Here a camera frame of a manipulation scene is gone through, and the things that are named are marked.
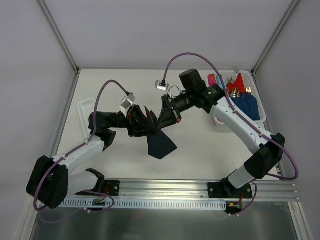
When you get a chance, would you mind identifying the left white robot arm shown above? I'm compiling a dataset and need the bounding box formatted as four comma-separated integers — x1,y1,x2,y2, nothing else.
26,105,157,209

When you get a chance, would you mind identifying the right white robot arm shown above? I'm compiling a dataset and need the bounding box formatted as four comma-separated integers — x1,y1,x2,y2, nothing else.
156,69,285,198

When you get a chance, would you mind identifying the pink rolled napkin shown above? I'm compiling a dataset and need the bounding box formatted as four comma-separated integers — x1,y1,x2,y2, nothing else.
207,74,225,127

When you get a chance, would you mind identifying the cyan rolled napkin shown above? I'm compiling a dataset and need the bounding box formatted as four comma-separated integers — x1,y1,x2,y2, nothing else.
216,74,223,88

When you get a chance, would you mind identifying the red rolled napkin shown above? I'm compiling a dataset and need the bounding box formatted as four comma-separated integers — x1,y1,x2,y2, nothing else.
227,73,246,94

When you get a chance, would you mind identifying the small white utensil tray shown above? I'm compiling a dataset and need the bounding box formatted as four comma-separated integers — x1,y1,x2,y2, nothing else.
77,97,96,138

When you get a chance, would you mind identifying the large white basket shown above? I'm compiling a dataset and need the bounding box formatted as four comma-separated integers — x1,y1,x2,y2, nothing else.
205,70,267,128

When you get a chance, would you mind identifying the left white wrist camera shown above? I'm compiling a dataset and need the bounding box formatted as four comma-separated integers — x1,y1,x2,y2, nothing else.
119,93,136,115

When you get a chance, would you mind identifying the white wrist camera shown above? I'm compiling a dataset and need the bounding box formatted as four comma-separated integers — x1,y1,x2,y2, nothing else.
119,93,136,115
155,80,172,97

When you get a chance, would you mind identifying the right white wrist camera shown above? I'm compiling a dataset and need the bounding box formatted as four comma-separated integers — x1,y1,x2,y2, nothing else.
155,80,172,97

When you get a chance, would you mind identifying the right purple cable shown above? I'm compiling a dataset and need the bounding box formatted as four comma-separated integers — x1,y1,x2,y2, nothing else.
162,52,300,218

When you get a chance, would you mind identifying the aluminium mounting rail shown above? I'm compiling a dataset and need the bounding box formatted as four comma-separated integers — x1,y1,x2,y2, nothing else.
29,176,300,202

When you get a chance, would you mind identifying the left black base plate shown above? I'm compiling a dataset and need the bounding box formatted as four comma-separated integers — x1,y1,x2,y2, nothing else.
76,179,121,197

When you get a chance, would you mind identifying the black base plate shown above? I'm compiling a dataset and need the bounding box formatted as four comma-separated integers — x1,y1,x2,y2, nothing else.
207,182,253,199
76,179,121,197

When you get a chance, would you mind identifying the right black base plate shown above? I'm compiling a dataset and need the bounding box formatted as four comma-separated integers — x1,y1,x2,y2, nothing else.
207,182,253,199

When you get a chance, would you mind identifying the white slotted cable duct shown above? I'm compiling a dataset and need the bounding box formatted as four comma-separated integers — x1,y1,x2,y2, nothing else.
59,197,227,211

